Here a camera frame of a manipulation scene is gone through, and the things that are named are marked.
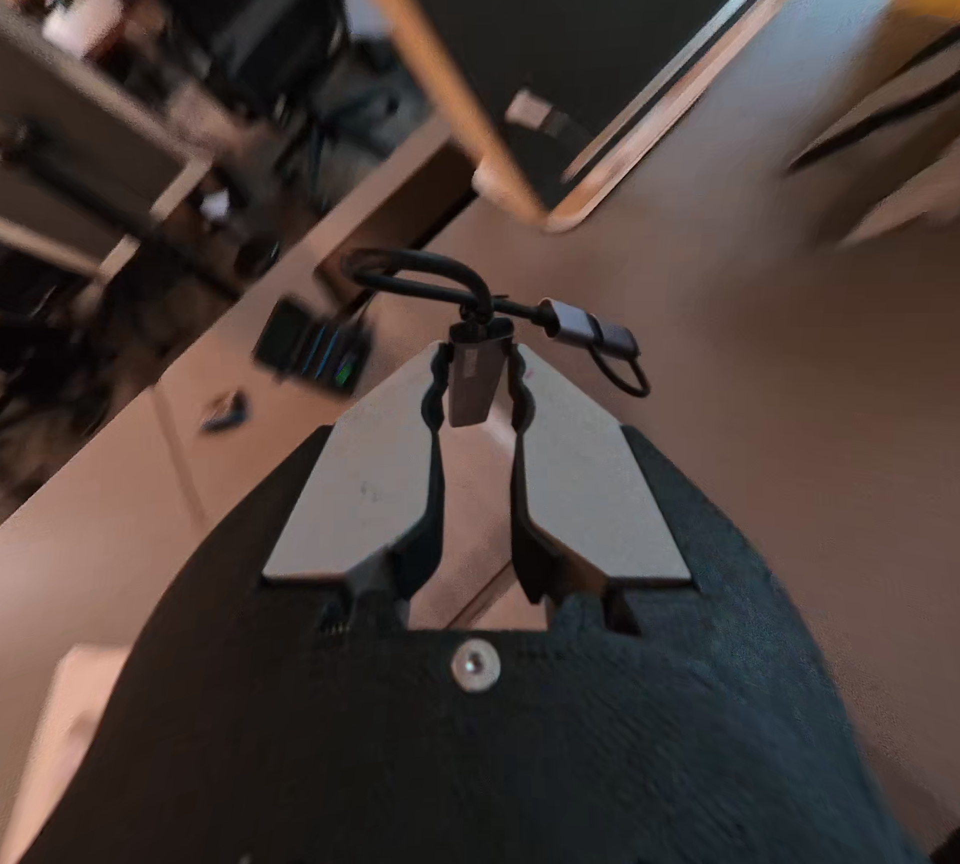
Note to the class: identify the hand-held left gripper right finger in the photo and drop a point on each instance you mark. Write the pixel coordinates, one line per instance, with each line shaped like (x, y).
(592, 497)

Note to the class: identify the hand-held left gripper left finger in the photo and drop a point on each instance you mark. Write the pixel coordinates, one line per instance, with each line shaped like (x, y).
(352, 497)

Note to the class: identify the black usb hub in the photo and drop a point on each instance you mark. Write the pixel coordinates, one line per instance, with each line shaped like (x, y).
(307, 347)

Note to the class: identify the metal ledge strip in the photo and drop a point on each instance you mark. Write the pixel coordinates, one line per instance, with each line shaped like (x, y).
(667, 73)

